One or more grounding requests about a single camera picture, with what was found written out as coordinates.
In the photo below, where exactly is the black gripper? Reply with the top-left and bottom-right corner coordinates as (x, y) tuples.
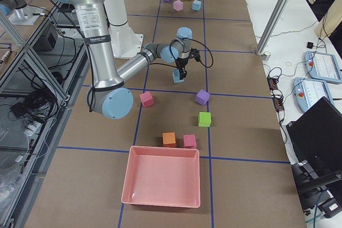
(175, 58), (189, 80)

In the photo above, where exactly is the light blue foam block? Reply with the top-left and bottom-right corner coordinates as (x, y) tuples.
(172, 69), (184, 83)
(192, 0), (202, 11)

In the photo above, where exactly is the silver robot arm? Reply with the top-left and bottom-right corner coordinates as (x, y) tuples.
(51, 0), (192, 119)
(1, 0), (32, 20)

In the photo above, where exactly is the purple foam block near green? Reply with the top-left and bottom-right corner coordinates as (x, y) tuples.
(196, 89), (210, 106)

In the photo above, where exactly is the light pink foam block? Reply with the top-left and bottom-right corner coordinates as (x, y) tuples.
(173, 0), (183, 12)

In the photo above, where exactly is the orange foam block near pink bin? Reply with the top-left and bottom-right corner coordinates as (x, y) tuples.
(162, 132), (176, 147)

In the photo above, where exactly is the dark pink block near bin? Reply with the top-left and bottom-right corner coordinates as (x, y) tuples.
(183, 134), (197, 149)

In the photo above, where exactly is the small metal cylinder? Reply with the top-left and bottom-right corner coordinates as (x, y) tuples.
(261, 51), (271, 61)

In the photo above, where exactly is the pink plastic bin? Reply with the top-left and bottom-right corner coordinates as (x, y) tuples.
(121, 146), (200, 208)

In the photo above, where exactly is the teach pendant tablet near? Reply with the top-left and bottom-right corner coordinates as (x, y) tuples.
(293, 77), (334, 112)

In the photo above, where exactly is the teach pendant tablet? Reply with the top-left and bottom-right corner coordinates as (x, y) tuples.
(293, 77), (334, 112)
(304, 51), (341, 84)

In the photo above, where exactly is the teach pendant tablet far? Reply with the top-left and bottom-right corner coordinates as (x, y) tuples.
(304, 51), (341, 84)

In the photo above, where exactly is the black laptop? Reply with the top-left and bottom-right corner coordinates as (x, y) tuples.
(286, 97), (341, 200)

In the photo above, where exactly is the aluminium frame post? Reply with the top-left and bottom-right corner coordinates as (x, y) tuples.
(255, 0), (289, 56)

